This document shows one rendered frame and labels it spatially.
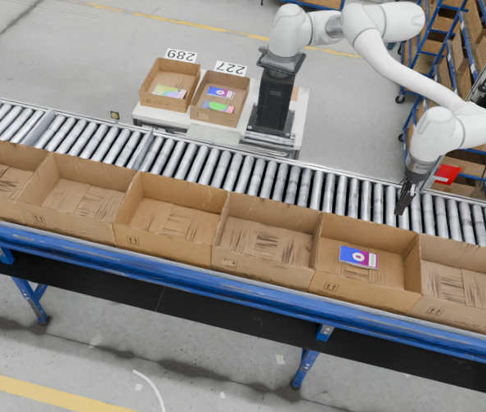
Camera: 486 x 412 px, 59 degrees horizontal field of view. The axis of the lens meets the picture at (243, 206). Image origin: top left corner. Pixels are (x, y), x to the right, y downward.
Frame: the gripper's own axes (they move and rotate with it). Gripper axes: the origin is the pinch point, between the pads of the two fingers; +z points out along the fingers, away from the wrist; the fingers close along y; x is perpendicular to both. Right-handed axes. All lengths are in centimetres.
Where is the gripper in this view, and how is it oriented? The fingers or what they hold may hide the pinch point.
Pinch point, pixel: (400, 207)
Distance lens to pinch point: 166.3
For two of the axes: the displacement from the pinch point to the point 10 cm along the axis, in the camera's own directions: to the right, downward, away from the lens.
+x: 9.7, 1.8, -1.4
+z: -0.1, 6.7, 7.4
